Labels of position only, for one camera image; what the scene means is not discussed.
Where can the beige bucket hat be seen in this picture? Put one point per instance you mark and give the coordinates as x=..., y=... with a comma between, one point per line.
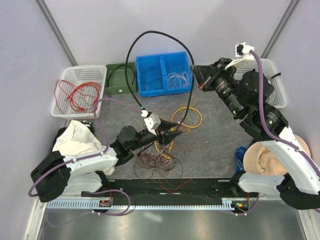
x=259, y=160

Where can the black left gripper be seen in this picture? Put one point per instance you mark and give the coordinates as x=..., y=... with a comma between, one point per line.
x=167, y=136

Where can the blue cloth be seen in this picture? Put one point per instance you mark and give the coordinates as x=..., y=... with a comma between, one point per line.
x=239, y=158

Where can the white left perforated basket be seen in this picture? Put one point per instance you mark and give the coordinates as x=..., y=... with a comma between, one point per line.
x=77, y=90

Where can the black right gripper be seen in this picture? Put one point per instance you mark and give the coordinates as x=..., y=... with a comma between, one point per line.
x=206, y=79

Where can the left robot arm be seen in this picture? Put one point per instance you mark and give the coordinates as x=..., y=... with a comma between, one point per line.
x=60, y=174

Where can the white right perforated basket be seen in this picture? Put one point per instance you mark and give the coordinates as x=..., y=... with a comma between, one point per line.
x=278, y=98

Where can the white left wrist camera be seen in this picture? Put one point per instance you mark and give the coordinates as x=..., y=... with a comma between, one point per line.
x=151, y=120

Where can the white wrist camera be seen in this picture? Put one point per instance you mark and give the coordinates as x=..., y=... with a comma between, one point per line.
x=242, y=55
x=151, y=120

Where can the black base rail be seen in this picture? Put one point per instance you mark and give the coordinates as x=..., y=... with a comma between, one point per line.
x=176, y=191

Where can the green plastic box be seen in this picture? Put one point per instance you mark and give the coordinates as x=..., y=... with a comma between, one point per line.
x=115, y=82

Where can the white cloth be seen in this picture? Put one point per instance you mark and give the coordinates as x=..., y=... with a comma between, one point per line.
x=79, y=139

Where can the blue plastic divided bin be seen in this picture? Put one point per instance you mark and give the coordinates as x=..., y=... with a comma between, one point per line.
x=163, y=74

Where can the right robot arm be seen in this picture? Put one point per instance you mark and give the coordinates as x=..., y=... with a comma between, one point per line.
x=299, y=186

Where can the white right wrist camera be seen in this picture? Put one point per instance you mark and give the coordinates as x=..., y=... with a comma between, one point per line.
x=242, y=55

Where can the white perforated basket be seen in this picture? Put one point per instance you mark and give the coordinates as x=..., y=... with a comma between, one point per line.
x=278, y=98
x=77, y=90

